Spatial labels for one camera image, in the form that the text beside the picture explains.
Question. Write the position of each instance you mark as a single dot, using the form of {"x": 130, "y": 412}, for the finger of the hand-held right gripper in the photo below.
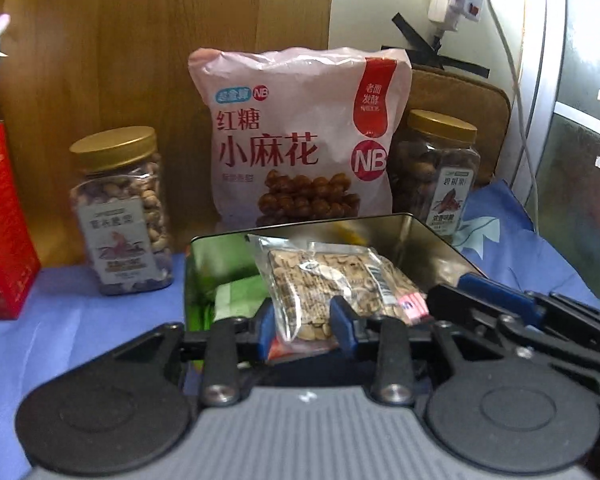
{"x": 510, "y": 332}
{"x": 500, "y": 296}

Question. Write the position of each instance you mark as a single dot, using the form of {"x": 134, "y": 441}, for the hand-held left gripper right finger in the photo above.
{"x": 341, "y": 327}

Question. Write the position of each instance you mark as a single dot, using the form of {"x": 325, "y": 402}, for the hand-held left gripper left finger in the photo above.
{"x": 267, "y": 330}

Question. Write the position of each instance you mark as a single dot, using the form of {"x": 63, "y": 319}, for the light green packet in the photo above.
{"x": 237, "y": 295}

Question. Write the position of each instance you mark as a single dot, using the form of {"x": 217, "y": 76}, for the clear packet of tan beans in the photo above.
{"x": 320, "y": 280}

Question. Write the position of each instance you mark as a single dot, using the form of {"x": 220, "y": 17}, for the dark metal tin box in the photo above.
{"x": 430, "y": 255}

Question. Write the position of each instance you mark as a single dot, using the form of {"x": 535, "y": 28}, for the dark nut jar gold lid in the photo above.
{"x": 437, "y": 175}

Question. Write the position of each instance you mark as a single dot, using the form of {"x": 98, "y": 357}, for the frosted glass door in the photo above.
{"x": 580, "y": 160}

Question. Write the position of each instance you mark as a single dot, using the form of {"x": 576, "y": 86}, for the brown cushion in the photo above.
{"x": 485, "y": 120}

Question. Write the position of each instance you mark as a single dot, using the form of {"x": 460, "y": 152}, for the light nut jar gold lid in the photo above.
{"x": 122, "y": 220}

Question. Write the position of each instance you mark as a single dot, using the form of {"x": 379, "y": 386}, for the blue printed cloth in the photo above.
{"x": 80, "y": 330}

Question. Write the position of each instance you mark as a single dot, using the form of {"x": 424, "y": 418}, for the pink snack bag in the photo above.
{"x": 300, "y": 125}

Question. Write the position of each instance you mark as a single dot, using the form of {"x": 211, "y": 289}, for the black tape strip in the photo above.
{"x": 445, "y": 60}
{"x": 412, "y": 30}

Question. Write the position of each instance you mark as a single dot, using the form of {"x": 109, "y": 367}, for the red gift box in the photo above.
{"x": 2, "y": 230}

